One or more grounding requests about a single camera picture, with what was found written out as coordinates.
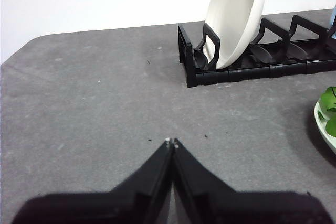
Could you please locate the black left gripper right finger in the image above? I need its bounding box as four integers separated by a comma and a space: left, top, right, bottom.
172, 137, 332, 224

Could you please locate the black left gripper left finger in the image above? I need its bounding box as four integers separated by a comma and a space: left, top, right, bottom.
12, 137, 175, 224

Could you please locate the pale green plate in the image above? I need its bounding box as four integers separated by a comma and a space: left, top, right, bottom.
314, 98, 336, 155

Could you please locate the black plastic plate rack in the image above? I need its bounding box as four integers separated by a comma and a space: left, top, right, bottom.
177, 15, 336, 88

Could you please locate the cream white plate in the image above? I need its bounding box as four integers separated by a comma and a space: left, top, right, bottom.
204, 0, 267, 69

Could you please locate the blue plate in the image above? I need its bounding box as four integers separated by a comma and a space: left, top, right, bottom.
328, 8, 336, 39

